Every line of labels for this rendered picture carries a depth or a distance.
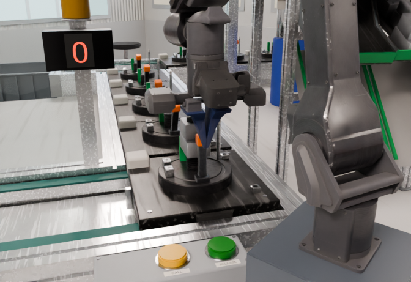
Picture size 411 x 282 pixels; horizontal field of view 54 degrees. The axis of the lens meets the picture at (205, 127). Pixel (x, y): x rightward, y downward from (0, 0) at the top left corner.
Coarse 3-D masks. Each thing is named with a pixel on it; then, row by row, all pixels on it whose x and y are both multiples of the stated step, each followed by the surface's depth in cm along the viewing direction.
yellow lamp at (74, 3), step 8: (64, 0) 70; (72, 0) 70; (80, 0) 70; (88, 0) 72; (64, 8) 70; (72, 8) 70; (80, 8) 70; (88, 8) 72; (64, 16) 71; (72, 16) 70; (80, 16) 71; (88, 16) 72
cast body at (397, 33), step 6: (402, 18) 72; (408, 18) 71; (402, 24) 72; (408, 24) 70; (396, 30) 74; (402, 30) 72; (408, 30) 70; (396, 36) 74; (402, 36) 72; (408, 36) 71; (396, 42) 74; (402, 42) 72; (408, 42) 71; (402, 48) 72; (408, 48) 71
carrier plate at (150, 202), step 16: (160, 160) 84; (224, 160) 84; (240, 160) 84; (128, 176) 79; (144, 176) 77; (240, 176) 77; (256, 176) 77; (144, 192) 71; (160, 192) 71; (224, 192) 71; (240, 192) 71; (272, 192) 71; (144, 208) 66; (160, 208) 66; (176, 208) 66; (192, 208) 66; (208, 208) 66; (224, 208) 66; (240, 208) 67; (256, 208) 68; (272, 208) 68; (144, 224) 63; (160, 224) 64; (176, 224) 64
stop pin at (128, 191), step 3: (126, 189) 73; (129, 189) 73; (126, 192) 73; (129, 192) 73; (126, 195) 73; (129, 195) 73; (126, 198) 73; (129, 198) 73; (132, 198) 74; (126, 201) 73; (129, 201) 73; (132, 201) 74; (126, 204) 74; (129, 204) 74; (132, 204) 74; (129, 207) 74; (132, 207) 74
